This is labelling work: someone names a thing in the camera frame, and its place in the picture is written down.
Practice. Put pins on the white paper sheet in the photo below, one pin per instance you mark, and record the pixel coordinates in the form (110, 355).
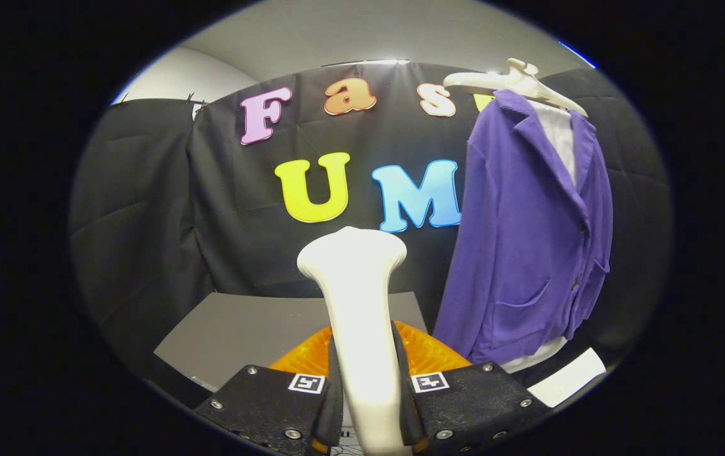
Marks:
(568, 377)

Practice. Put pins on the grey cabinet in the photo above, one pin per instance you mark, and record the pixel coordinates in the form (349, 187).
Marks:
(248, 329)

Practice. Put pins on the black backdrop cloth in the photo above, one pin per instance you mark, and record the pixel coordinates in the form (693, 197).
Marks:
(147, 221)

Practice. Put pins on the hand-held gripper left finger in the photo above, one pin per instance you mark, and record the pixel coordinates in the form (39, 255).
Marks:
(261, 405)

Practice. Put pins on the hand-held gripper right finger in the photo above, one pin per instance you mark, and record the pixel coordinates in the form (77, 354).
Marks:
(476, 405)

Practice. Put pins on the purple jacket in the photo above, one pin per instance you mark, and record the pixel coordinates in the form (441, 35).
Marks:
(521, 253)

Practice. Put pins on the white garment form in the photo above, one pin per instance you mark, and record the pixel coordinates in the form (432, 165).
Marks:
(562, 139)

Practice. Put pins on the white garment steamer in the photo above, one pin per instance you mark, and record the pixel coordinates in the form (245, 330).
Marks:
(362, 316)

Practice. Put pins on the white clothes hanger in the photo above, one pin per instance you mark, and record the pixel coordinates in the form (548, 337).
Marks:
(514, 80)

